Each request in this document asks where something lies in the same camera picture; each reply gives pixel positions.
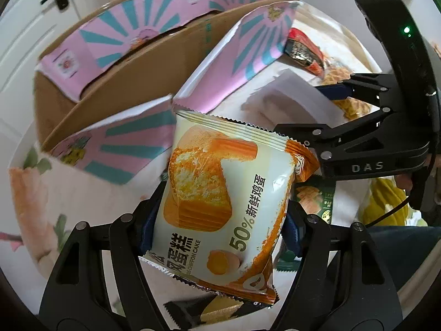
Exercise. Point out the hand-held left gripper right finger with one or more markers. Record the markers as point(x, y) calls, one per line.
point(294, 234)

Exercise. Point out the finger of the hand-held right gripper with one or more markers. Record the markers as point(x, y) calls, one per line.
point(310, 132)
point(332, 91)

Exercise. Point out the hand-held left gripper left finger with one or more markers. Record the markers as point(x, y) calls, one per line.
point(148, 231)

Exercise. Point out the yellow noodle snack packet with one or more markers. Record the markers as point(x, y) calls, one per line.
point(344, 72)

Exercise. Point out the green snack packet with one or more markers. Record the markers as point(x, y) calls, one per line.
point(315, 200)

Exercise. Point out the clear plastic packet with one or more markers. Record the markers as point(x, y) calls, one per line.
point(286, 96)

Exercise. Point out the red black snack packet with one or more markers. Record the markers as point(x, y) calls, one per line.
point(303, 50)

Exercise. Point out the orange white cake packet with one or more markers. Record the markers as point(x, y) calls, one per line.
point(213, 186)

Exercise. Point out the cardboard box with pink flaps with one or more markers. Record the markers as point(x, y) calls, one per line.
point(144, 65)

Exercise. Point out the yellow green snack bag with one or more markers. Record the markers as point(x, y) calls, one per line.
point(382, 200)

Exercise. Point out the floral tablecloth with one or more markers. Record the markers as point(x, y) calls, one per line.
point(34, 196)

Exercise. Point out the white door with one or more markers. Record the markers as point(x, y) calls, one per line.
point(20, 41)

